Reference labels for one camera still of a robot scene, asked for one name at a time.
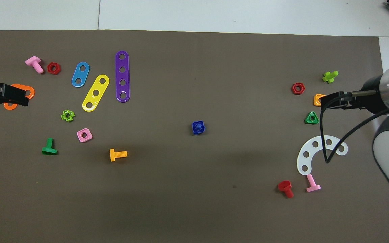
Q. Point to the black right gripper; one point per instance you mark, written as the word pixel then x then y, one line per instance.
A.
pixel 373 96

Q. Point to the blue square plastic nut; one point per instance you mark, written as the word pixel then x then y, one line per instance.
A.
pixel 194 132

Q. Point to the orange heart-shaped plastic plate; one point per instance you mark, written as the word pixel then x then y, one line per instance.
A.
pixel 21 86

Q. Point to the orange square plastic nut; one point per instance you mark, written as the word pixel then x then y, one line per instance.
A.
pixel 316 100

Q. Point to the lime green plastic bolt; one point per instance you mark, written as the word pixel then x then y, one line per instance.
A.
pixel 329 77

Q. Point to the green triangular plastic nut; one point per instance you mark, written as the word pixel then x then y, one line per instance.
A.
pixel 307 120

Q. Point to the pink plastic bolt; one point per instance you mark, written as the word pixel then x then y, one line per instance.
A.
pixel 33 61
pixel 312 186

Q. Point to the red hexagonal plastic nut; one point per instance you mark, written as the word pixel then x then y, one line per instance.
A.
pixel 294 88
pixel 50 68

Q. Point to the green cross-shaped plastic nut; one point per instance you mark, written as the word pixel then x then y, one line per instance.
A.
pixel 63 116

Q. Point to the white curved five-hole plate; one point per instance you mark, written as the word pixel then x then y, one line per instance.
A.
pixel 309 149

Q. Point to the dark green plastic bolt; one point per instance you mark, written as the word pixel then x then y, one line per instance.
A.
pixel 49 143

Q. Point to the blue two-hole plastic plate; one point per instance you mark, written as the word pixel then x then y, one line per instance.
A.
pixel 80 74

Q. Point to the pink square plastic nut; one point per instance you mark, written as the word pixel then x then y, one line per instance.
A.
pixel 79 136

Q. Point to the yellow three-hole plastic plate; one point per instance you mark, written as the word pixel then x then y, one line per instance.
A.
pixel 99 86

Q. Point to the red plastic bolt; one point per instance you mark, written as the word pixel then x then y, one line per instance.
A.
pixel 285 185

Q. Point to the purple four-hole plastic plate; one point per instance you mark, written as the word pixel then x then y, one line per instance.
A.
pixel 122 76

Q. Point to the orange plastic bolt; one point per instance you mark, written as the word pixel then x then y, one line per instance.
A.
pixel 120 154

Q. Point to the brown table mat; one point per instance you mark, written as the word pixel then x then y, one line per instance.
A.
pixel 194 202

